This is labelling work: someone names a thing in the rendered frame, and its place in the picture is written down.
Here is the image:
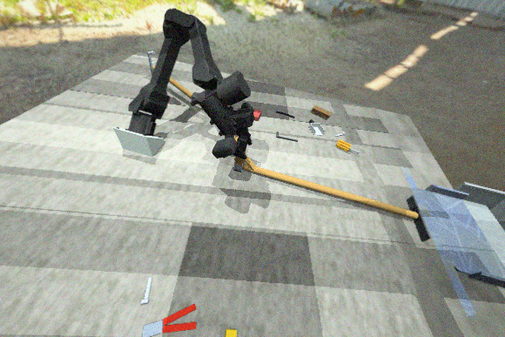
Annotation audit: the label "brown wooden block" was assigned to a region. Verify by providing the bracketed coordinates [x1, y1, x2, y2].
[312, 105, 332, 120]

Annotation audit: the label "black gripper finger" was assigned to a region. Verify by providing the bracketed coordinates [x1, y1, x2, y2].
[236, 127, 252, 145]
[233, 141, 247, 159]

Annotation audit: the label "pliers with red handles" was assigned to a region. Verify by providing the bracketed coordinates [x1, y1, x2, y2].
[143, 304, 196, 337]

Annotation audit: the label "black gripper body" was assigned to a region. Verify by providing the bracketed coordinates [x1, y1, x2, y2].
[209, 106, 238, 158]

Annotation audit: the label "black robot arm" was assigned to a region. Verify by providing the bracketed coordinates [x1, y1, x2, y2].
[125, 8, 255, 136]

